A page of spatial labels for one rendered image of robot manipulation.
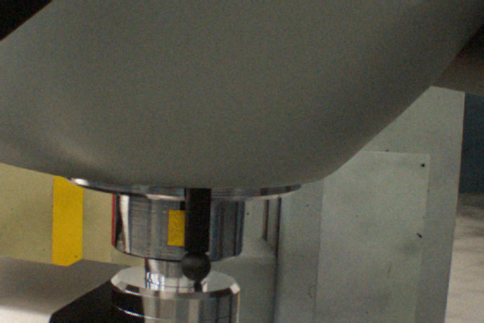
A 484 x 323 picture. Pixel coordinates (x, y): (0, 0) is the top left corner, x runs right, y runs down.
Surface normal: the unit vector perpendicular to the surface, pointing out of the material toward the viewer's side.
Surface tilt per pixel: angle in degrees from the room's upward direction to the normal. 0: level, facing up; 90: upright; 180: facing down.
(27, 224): 90
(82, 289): 1
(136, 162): 124
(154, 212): 90
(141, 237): 90
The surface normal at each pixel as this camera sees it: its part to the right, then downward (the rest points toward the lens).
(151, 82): 0.12, 0.64
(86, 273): 0.07, -0.99
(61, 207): 0.18, 0.13
